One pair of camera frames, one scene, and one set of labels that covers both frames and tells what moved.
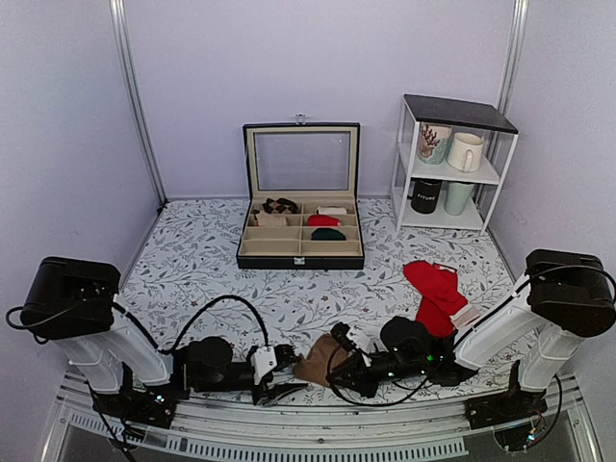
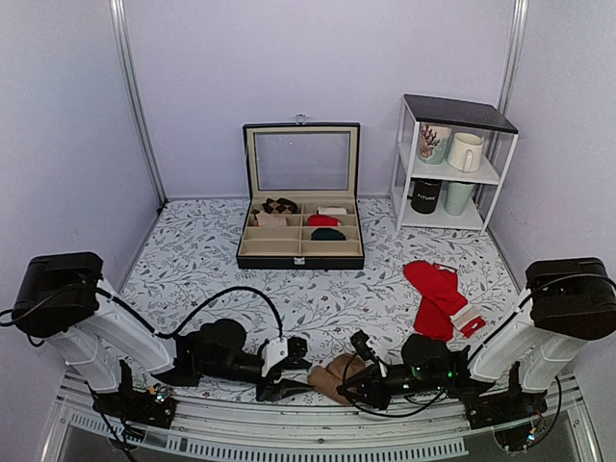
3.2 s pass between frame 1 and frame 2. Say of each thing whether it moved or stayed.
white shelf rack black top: stayed
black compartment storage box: stayed
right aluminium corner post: stayed
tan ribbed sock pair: moved
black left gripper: moved
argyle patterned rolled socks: stayed
